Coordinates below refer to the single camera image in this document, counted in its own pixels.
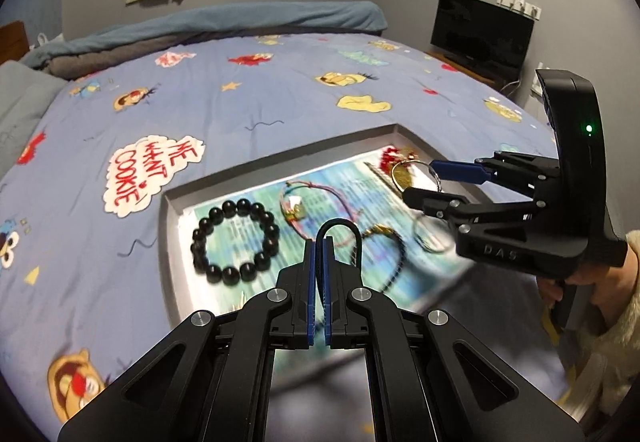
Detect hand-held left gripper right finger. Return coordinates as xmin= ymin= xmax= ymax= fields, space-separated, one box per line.
xmin=323 ymin=241 xmax=586 ymax=442

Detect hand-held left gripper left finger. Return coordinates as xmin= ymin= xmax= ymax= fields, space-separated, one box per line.
xmin=57 ymin=242 xmax=318 ymax=442

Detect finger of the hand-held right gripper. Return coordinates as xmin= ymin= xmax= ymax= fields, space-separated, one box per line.
xmin=402 ymin=186 xmax=552 ymax=223
xmin=430 ymin=151 xmax=562 ymax=199

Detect thin metal ring bangle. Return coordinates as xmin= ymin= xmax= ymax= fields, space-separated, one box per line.
xmin=414 ymin=214 xmax=455 ymax=253

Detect dark blue beaded bracelet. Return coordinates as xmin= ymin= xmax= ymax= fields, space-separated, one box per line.
xmin=356 ymin=224 xmax=408 ymax=295

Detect red charm key ring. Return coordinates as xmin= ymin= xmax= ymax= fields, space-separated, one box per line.
xmin=379 ymin=147 xmax=443 ymax=195

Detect black cord bracelet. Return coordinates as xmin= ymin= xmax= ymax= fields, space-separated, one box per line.
xmin=317 ymin=218 xmax=363 ymax=267

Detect pink braided bracelet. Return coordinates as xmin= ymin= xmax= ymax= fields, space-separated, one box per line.
xmin=279 ymin=180 xmax=361 ymax=247

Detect grey shallow cardboard box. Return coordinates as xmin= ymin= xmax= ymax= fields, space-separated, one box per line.
xmin=159 ymin=123 xmax=481 ymax=358

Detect person's right forearm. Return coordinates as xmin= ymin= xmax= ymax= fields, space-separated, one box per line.
xmin=590 ymin=229 xmax=640 ymax=338

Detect person's right hand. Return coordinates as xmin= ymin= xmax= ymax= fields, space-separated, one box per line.
xmin=570 ymin=264 xmax=627 ymax=305

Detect thin gold stick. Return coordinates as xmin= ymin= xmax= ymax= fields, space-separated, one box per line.
xmin=364 ymin=162 xmax=401 ymax=190

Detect colourful printed paper sheet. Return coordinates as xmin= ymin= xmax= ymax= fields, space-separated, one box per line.
xmin=187 ymin=149 xmax=471 ymax=317

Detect black flat monitor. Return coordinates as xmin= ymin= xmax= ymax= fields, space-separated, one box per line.
xmin=430 ymin=0 xmax=535 ymax=81

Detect blue printed cartoon blanket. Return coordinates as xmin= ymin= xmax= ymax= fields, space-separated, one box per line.
xmin=0 ymin=29 xmax=596 ymax=442

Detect rolled blue duvet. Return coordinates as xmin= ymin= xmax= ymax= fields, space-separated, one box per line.
xmin=22 ymin=0 xmax=390 ymax=70

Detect grey blanket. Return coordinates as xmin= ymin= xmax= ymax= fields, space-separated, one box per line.
xmin=47 ymin=39 xmax=171 ymax=81

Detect grey-blue pillow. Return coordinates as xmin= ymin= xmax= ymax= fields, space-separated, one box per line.
xmin=0 ymin=62 xmax=68 ymax=157

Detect wooden headboard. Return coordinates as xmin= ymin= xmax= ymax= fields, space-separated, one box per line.
xmin=0 ymin=20 xmax=28 ymax=67

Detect black bead bracelet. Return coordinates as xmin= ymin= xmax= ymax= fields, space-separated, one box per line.
xmin=190 ymin=199 xmax=281 ymax=285

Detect white wall hooks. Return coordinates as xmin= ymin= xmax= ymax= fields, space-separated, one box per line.
xmin=496 ymin=0 xmax=542 ymax=20

